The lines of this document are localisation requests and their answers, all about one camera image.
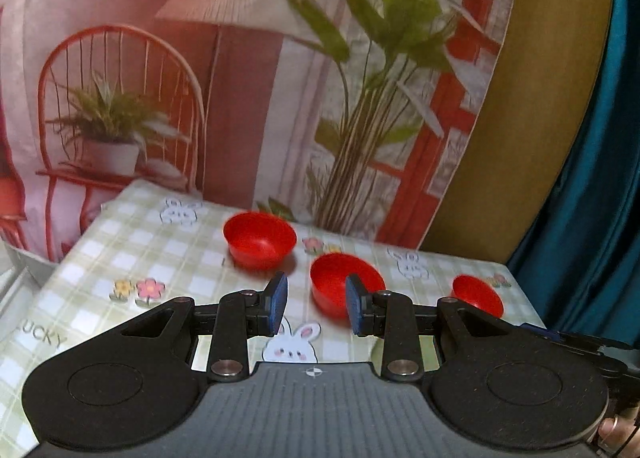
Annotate red plastic bowl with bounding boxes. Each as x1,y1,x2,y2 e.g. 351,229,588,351
222,211,297,270
309,252,386,319
451,275,504,318

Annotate person's right hand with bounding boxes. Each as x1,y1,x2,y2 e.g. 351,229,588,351
598,416,640,458

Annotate checkered bunny tablecloth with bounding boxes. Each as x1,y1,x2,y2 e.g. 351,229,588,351
1,183,540,457

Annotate teal curtain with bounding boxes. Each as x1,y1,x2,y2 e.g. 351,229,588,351
508,0,639,346

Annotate printed room backdrop cloth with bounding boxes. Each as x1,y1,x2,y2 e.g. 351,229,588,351
1,0,513,261

